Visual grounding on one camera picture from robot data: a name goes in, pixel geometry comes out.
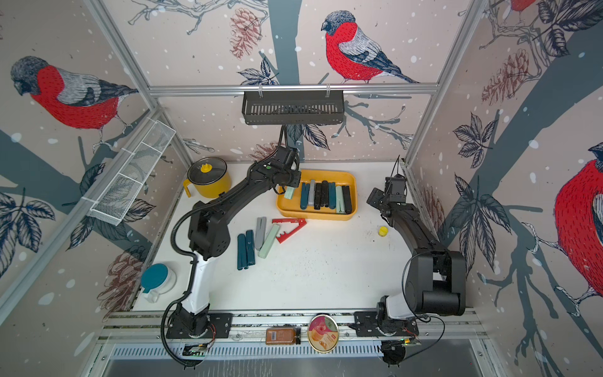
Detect black hanging wall basket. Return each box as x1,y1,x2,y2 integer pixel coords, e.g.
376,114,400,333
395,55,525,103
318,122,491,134
242,90,345,126

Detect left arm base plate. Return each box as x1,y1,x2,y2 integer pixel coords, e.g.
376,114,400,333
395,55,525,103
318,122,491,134
166,312,233,340

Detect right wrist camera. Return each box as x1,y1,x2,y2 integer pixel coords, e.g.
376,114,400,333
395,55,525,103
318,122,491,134
385,174,407,204

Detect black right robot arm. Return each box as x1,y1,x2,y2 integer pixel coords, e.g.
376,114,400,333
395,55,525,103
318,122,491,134
367,188,466,336

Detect dark teal angled pruning pliers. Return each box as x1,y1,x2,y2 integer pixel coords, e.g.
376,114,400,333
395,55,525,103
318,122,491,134
300,182,310,210

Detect round pink tin lid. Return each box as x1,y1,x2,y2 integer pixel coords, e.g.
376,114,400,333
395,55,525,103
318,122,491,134
307,314,339,353

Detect grey pruning pliers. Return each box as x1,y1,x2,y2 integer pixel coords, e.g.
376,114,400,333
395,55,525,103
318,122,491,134
254,217,267,251
308,180,316,208

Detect red pruning pliers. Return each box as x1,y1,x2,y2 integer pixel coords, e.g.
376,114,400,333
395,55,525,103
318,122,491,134
272,218,307,243

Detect teal round object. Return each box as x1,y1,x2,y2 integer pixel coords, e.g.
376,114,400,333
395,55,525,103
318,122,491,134
141,263,177,303

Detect yellow electric cooking pot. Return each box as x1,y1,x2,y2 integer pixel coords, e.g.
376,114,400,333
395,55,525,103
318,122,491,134
183,157,232,199

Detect black pruning pliers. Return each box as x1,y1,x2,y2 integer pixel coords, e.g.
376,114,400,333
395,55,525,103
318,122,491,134
321,180,330,207
342,185,353,215
313,182,322,210

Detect small yellow cap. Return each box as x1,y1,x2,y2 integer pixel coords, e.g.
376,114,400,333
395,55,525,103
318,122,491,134
378,226,389,237

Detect white wire mesh shelf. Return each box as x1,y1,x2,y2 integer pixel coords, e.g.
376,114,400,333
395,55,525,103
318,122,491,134
87,119,176,226

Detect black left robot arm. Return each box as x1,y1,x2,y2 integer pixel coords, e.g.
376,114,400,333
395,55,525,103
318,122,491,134
162,146,301,339

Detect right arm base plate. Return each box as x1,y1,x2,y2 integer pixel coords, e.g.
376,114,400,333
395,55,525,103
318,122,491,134
350,311,419,338

